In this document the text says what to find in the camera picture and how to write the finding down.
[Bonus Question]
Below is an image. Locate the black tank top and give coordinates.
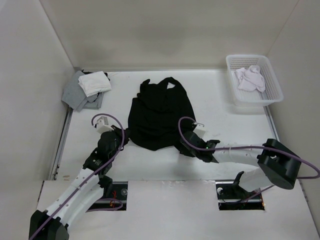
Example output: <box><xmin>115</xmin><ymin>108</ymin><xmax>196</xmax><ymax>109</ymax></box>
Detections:
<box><xmin>128</xmin><ymin>77</ymin><xmax>196</xmax><ymax>151</ymax></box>

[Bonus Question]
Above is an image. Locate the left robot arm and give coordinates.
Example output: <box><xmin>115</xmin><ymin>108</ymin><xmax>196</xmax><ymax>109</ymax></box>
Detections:
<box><xmin>28</xmin><ymin>125</ymin><xmax>129</xmax><ymax>240</ymax></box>

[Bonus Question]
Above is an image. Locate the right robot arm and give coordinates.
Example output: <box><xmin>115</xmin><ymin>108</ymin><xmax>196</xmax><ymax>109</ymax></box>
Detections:
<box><xmin>180</xmin><ymin>131</ymin><xmax>301</xmax><ymax>198</ymax></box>

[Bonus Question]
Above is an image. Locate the folded grey tank top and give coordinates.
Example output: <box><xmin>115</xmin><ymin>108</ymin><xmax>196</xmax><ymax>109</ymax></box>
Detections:
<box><xmin>61</xmin><ymin>71</ymin><xmax>104</xmax><ymax>112</ymax></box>

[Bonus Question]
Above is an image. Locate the folded white tank top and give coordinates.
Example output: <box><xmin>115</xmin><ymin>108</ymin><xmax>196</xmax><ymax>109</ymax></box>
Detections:
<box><xmin>78</xmin><ymin>71</ymin><xmax>112</xmax><ymax>97</ymax></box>

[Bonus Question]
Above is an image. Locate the white plastic mesh basket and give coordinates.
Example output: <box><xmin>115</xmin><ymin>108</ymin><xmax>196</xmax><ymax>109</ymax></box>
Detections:
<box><xmin>225</xmin><ymin>54</ymin><xmax>284</xmax><ymax>107</ymax></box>

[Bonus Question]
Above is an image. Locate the crumpled white garment in basket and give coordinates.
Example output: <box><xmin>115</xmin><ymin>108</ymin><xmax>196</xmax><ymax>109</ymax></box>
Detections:
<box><xmin>235</xmin><ymin>65</ymin><xmax>266</xmax><ymax>93</ymax></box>

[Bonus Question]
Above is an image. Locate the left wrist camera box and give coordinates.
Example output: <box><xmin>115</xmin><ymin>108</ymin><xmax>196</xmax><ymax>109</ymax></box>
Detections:
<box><xmin>95</xmin><ymin>116</ymin><xmax>114</xmax><ymax>134</ymax></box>

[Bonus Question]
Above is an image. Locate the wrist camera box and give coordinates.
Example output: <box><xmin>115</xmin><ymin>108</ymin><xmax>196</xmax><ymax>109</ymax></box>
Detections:
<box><xmin>95</xmin><ymin>116</ymin><xmax>114</xmax><ymax>134</ymax></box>
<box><xmin>193</xmin><ymin>122</ymin><xmax>207</xmax><ymax>138</ymax></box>

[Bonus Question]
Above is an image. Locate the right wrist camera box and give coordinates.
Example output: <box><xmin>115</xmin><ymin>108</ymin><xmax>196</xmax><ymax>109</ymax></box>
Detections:
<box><xmin>193</xmin><ymin>122</ymin><xmax>207</xmax><ymax>138</ymax></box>

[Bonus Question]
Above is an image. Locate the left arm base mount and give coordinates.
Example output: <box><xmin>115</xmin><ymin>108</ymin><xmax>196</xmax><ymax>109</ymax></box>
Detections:
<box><xmin>87</xmin><ymin>181</ymin><xmax>129</xmax><ymax>212</ymax></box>

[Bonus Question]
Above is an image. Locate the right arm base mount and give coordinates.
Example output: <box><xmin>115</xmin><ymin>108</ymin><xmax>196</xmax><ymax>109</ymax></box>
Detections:
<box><xmin>215</xmin><ymin>181</ymin><xmax>265</xmax><ymax>211</ymax></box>

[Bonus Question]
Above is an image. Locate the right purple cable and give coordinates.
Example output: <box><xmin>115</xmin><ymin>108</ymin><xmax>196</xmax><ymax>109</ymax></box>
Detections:
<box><xmin>177</xmin><ymin>116</ymin><xmax>320</xmax><ymax>200</ymax></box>

